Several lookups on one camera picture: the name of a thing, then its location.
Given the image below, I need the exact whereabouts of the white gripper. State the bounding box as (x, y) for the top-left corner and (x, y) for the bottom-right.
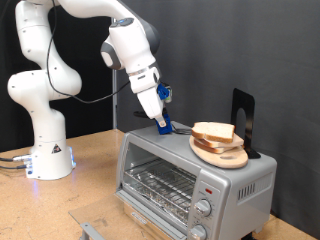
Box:
(136, 87), (168, 129)

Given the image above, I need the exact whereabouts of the black spatula with blue block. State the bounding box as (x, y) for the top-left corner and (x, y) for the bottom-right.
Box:
(133, 110), (193, 136)

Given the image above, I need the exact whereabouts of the glass oven door with handle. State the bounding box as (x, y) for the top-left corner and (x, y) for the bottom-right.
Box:
(68, 193), (188, 240)

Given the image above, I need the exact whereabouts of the silver oven knob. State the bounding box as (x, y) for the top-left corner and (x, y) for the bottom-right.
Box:
(188, 223), (208, 240)
(193, 198), (213, 218)

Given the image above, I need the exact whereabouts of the wooden block under oven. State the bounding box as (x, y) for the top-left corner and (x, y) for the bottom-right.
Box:
(123, 202), (174, 240)

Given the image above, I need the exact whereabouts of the silver toaster oven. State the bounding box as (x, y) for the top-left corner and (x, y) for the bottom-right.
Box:
(114, 120), (278, 240)

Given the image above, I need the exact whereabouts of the metal pole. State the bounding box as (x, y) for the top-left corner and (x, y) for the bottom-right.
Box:
(110, 68), (119, 130)

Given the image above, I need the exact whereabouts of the wooden cutting board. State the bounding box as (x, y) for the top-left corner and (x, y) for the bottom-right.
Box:
(188, 134), (250, 170)

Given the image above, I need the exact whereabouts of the black metal bookend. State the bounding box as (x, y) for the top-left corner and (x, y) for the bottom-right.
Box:
(230, 87), (262, 160)

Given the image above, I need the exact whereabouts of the dark grey backdrop curtain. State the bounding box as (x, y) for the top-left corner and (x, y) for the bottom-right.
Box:
(118, 0), (320, 239)

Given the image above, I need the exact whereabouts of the black backdrop curtain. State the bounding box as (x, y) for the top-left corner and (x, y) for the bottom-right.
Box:
(0, 0), (114, 153)

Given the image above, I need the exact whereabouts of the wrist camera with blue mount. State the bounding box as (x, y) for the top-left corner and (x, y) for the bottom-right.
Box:
(156, 83), (173, 104)

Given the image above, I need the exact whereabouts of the metal wire oven rack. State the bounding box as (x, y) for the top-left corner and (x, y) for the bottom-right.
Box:
(123, 158), (198, 224)

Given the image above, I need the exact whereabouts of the black base cable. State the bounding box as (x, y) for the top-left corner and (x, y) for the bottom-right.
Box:
(0, 153), (33, 164)
(0, 163), (29, 171)

